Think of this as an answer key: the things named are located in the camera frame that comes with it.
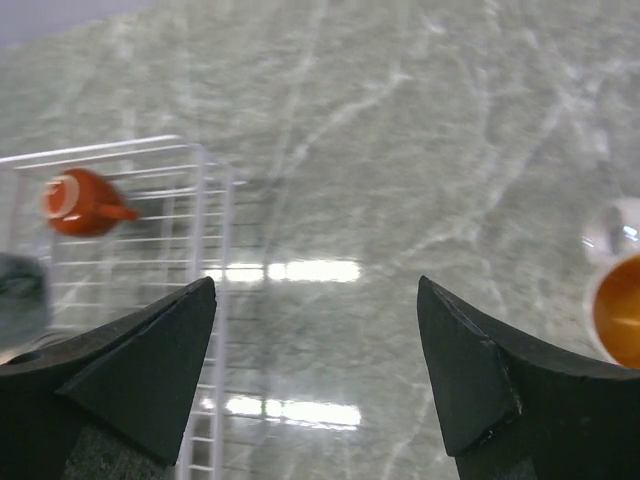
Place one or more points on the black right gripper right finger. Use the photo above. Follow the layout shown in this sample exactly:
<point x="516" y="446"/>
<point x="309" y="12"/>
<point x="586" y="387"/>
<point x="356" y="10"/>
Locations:
<point x="511" y="406"/>

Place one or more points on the floral white ceramic mug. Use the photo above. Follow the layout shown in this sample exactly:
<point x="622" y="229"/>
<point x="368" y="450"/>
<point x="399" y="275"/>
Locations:
<point x="610" y="241"/>

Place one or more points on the orange ceramic mug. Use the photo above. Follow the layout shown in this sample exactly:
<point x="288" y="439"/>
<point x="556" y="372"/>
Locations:
<point x="83" y="204"/>

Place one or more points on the pale blue ceramic mug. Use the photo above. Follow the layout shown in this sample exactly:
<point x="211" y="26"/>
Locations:
<point x="25" y="308"/>

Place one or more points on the white wire dish rack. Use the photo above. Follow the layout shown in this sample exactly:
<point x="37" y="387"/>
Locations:
<point x="185" y="200"/>

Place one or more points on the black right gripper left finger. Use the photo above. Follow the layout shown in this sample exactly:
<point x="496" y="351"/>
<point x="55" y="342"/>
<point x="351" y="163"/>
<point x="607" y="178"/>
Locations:
<point x="113" y="402"/>

